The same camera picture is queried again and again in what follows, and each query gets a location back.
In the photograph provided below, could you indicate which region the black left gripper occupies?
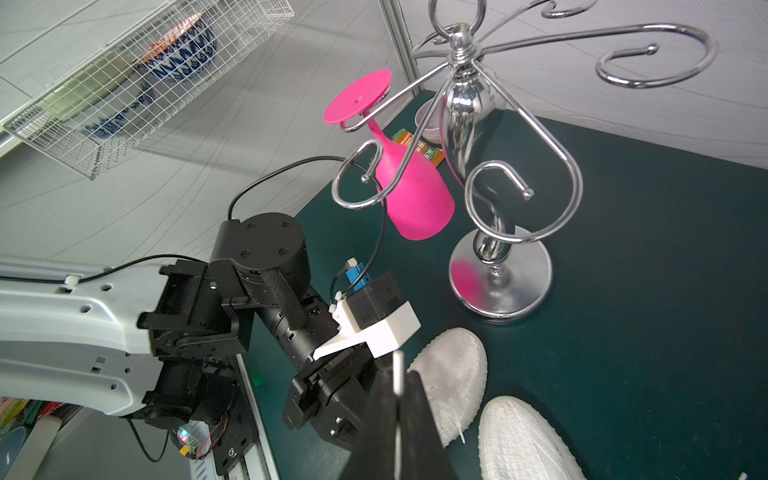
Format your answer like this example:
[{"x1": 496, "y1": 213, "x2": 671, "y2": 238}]
[{"x1": 257, "y1": 289, "x2": 384, "y2": 450}]

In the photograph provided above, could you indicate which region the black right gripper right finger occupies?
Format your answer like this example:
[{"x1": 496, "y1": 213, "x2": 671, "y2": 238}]
[{"x1": 400, "y1": 371, "x2": 457, "y2": 480}]

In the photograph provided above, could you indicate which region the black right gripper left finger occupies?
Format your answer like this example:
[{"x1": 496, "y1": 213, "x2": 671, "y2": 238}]
[{"x1": 340, "y1": 370, "x2": 398, "y2": 480}]

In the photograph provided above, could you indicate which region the white knit sneaker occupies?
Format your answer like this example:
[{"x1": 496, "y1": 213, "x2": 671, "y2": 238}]
[
  {"x1": 479, "y1": 396, "x2": 585, "y2": 479},
  {"x1": 408, "y1": 328, "x2": 488, "y2": 447}
]

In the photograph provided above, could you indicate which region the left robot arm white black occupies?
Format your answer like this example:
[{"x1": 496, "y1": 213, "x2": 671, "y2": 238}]
[{"x1": 1, "y1": 213, "x2": 383, "y2": 455}]

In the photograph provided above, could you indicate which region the pink plastic wine glass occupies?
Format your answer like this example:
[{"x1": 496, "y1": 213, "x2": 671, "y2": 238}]
[{"x1": 323, "y1": 68, "x2": 457, "y2": 242}]

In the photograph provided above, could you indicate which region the green dark table mat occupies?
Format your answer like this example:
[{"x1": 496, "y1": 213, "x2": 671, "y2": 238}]
[{"x1": 242, "y1": 89, "x2": 768, "y2": 480}]

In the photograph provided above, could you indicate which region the green snack packet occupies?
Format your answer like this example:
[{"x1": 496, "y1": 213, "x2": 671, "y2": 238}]
[{"x1": 391, "y1": 129, "x2": 445, "y2": 167}]

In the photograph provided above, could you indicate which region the lilac ceramic bowl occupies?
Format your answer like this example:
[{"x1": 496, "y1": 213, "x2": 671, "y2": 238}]
[{"x1": 415, "y1": 99, "x2": 441, "y2": 146}]

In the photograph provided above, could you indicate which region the chrome glass holder stand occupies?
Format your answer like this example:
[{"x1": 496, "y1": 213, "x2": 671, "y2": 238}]
[{"x1": 331, "y1": 2, "x2": 717, "y2": 325}]

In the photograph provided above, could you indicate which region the orange patterned bowl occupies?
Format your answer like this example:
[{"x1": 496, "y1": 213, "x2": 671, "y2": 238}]
[{"x1": 137, "y1": 12, "x2": 218, "y2": 83}]

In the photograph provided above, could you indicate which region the green ceramic bowl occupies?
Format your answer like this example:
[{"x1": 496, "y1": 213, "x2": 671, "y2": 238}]
[{"x1": 38, "y1": 59, "x2": 135, "y2": 122}]

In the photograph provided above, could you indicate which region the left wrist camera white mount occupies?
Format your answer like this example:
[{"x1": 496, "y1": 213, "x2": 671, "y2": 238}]
[{"x1": 312, "y1": 258, "x2": 421, "y2": 360}]

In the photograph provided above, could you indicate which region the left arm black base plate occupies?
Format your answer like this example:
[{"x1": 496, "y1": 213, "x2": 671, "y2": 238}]
[{"x1": 207, "y1": 354, "x2": 260, "y2": 476}]

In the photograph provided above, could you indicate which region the white wire wall basket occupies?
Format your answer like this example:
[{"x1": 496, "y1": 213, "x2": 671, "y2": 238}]
[{"x1": 1, "y1": 0, "x2": 294, "y2": 179}]

